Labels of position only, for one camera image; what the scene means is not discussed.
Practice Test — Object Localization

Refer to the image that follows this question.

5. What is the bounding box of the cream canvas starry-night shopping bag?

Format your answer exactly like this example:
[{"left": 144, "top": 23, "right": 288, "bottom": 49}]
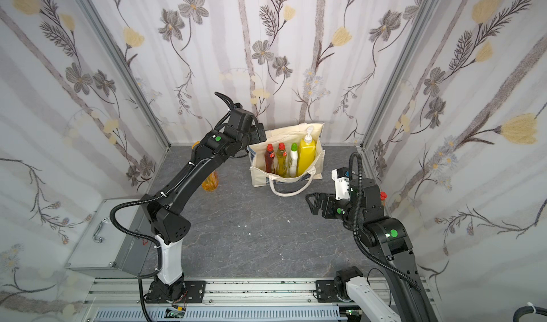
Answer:
[{"left": 247, "top": 123, "right": 326, "bottom": 197}]

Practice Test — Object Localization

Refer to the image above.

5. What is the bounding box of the yellow pump dish soap bottle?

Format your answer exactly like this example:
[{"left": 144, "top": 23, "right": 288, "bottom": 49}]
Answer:
[{"left": 296, "top": 126, "right": 316, "bottom": 176}]

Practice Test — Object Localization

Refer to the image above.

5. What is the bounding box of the white green-capped soap bottle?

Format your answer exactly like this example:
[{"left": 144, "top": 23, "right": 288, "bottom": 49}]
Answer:
[{"left": 287, "top": 142, "right": 299, "bottom": 178}]

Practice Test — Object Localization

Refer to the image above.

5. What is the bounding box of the green red-capped dish soap bottle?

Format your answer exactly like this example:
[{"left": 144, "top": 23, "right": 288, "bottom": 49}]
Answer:
[{"left": 276, "top": 142, "right": 287, "bottom": 178}]

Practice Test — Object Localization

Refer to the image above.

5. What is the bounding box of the red dish soap bottle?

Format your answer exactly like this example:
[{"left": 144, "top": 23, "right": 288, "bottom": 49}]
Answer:
[{"left": 264, "top": 144, "right": 276, "bottom": 173}]

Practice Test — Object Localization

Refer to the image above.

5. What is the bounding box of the orange dish soap bottle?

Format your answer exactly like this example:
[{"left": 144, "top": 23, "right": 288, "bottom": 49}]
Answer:
[{"left": 191, "top": 140, "right": 220, "bottom": 192}]

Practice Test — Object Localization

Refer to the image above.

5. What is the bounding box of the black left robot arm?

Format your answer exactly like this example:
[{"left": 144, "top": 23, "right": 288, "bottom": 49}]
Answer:
[{"left": 109, "top": 104, "right": 266, "bottom": 305}]

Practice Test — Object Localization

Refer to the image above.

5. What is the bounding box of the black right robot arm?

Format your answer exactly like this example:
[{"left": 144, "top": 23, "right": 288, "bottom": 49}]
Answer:
[{"left": 306, "top": 152, "right": 437, "bottom": 321}]

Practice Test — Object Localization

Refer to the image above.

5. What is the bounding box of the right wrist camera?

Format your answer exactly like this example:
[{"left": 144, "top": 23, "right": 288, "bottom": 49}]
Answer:
[{"left": 331, "top": 167, "right": 350, "bottom": 200}]

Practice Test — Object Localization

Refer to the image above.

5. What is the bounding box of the grey metal box with handle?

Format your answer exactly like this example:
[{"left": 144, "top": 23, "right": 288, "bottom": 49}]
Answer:
[{"left": 66, "top": 198, "right": 151, "bottom": 279}]

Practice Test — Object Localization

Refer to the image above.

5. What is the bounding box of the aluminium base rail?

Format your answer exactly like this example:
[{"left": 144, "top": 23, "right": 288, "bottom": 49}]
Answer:
[{"left": 80, "top": 276, "right": 437, "bottom": 322}]

